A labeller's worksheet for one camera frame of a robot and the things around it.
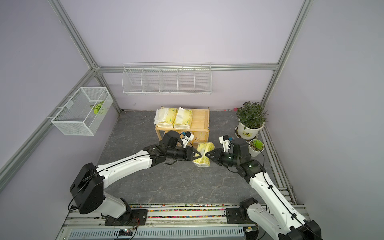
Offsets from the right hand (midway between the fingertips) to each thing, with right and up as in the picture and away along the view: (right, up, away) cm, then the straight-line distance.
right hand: (206, 155), depth 74 cm
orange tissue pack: (-2, +8, +22) cm, 24 cm away
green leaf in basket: (-59, +25, +7) cm, 65 cm away
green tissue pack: (-23, +19, +9) cm, 31 cm away
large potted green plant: (+28, +20, +15) cm, 38 cm away
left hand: (-3, -2, 0) cm, 3 cm away
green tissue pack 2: (-13, +18, +9) cm, 24 cm away
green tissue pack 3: (-1, +3, +3) cm, 4 cm away
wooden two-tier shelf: (-3, +13, +11) cm, 17 cm away
